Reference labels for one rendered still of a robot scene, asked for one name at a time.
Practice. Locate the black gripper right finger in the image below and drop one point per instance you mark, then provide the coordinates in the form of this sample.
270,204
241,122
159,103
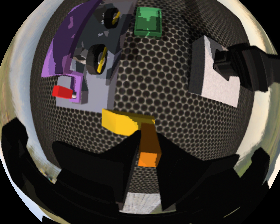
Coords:
179,173

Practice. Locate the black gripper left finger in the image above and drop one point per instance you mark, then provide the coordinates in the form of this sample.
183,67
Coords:
113,167

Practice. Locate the yellow chock with orange handle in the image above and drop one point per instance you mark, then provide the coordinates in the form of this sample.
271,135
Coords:
127,123

